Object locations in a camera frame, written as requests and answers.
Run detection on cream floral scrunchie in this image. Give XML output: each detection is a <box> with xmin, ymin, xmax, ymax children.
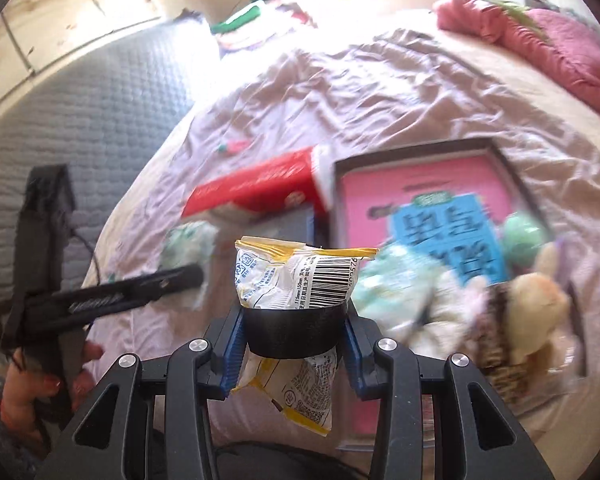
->
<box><xmin>352</xmin><ymin>242</ymin><xmax>489</xmax><ymax>360</ymax></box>

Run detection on yellow white snack packet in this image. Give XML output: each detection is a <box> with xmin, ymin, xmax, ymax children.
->
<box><xmin>234</xmin><ymin>236</ymin><xmax>378</xmax><ymax>436</ymax></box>

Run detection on leopard print scrunchie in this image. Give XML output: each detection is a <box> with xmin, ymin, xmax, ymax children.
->
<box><xmin>470</xmin><ymin>283</ymin><xmax>530</xmax><ymax>406</ymax></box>

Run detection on mint green soft roll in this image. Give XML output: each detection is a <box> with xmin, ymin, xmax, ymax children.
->
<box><xmin>500</xmin><ymin>211</ymin><xmax>550</xmax><ymax>269</ymax></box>

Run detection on left hand red nails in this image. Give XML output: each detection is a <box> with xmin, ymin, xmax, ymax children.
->
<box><xmin>0</xmin><ymin>341</ymin><xmax>104</xmax><ymax>442</ymax></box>

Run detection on green floral tissue packet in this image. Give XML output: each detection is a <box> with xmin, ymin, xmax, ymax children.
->
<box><xmin>158</xmin><ymin>220</ymin><xmax>219</xmax><ymax>311</ymax></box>

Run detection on dark blue small box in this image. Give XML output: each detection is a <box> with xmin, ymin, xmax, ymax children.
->
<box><xmin>254</xmin><ymin>205</ymin><xmax>329</xmax><ymax>247</ymax></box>

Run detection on grey quilted headboard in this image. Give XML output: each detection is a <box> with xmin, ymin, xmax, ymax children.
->
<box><xmin>0</xmin><ymin>16</ymin><xmax>219</xmax><ymax>304</ymax></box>

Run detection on red white tissue pack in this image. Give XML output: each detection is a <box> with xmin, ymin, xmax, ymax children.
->
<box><xmin>182</xmin><ymin>143</ymin><xmax>334</xmax><ymax>219</ymax></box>

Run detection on shallow box with pink book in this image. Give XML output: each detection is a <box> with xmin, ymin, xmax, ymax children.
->
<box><xmin>329</xmin><ymin>136</ymin><xmax>589</xmax><ymax>453</ymax></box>

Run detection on mauve patterned quilt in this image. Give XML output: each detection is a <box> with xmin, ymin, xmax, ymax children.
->
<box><xmin>82</xmin><ymin>24</ymin><xmax>600</xmax><ymax>480</ymax></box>

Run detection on stack of folded blankets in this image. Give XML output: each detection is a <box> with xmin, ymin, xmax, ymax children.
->
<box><xmin>210</xmin><ymin>0</ymin><xmax>315</xmax><ymax>56</ymax></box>

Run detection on pink rumpled comforter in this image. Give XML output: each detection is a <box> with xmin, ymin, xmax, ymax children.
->
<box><xmin>434</xmin><ymin>0</ymin><xmax>600</xmax><ymax>114</ymax></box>

